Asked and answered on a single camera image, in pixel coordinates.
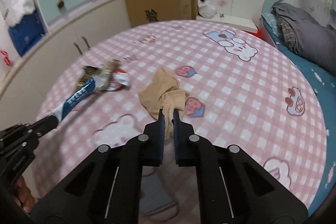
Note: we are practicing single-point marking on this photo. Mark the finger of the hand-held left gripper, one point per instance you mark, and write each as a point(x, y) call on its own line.
point(46, 124)

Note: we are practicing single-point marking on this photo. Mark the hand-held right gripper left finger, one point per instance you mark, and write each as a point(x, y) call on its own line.
point(155, 140)

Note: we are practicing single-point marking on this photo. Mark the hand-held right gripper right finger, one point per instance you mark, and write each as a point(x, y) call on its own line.
point(183, 145)

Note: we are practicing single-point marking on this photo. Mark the blue snack packet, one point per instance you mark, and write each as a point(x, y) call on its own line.
point(76, 98)

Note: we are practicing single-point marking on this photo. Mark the beige wrapper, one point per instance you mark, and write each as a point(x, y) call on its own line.
point(160, 90)

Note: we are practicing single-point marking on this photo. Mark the small printed snack wrapper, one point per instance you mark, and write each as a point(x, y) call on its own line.
point(119, 79)

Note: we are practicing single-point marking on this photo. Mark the person's left hand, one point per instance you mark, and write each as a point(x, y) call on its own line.
point(23, 195)

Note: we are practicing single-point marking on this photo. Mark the clear red print plastic bag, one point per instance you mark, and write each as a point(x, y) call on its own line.
point(4, 56)

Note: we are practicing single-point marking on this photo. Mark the pink checked bear tablecloth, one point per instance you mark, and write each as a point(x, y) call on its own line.
point(236, 82)

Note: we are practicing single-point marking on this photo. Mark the blue patterned bag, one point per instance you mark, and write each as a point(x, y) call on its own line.
point(26, 35)

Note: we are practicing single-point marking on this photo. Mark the white low cabinet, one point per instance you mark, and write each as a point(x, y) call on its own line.
point(65, 29)

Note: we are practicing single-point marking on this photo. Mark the white paper bag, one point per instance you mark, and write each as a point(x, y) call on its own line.
point(18, 3)

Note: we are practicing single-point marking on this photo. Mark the white board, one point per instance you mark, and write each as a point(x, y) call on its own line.
point(236, 23)

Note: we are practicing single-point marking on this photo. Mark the red plastic stool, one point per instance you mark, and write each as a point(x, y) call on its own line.
point(258, 33)

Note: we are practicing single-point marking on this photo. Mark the white plastic bag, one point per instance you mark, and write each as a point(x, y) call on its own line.
point(207, 10)

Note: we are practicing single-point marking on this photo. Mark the teal candy print bedsheet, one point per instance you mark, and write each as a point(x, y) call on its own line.
point(302, 62)

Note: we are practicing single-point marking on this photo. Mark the pale pink flower sticker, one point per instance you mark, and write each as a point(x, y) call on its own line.
point(221, 2)

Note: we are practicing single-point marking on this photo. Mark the light blue pillow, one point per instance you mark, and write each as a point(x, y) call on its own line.
point(270, 23)

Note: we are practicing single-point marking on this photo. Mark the plaid blanket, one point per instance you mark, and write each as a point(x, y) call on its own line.
point(287, 32)

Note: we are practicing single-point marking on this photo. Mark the grey duvet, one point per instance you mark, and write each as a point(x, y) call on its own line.
point(315, 37)

